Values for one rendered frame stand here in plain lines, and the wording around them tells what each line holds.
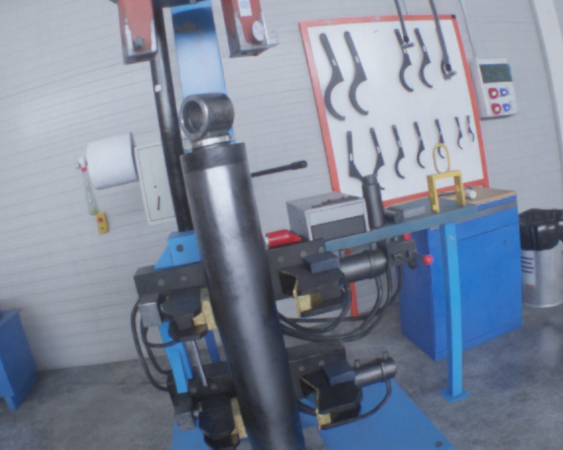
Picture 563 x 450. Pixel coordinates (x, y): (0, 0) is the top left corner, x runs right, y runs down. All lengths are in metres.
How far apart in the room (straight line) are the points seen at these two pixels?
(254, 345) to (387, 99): 2.66
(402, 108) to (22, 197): 3.16
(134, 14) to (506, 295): 2.64
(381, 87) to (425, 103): 0.41
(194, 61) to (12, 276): 2.64
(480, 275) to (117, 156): 2.18
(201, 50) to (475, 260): 1.94
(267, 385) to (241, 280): 0.39
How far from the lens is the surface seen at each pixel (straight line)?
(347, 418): 1.72
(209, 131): 1.48
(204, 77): 1.95
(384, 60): 3.86
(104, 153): 2.37
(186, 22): 2.01
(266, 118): 3.56
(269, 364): 1.60
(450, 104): 4.08
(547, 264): 3.41
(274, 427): 1.73
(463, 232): 2.78
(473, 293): 2.92
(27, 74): 3.90
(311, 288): 1.47
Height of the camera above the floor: 1.43
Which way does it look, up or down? 7 degrees down
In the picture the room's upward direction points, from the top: 11 degrees counter-clockwise
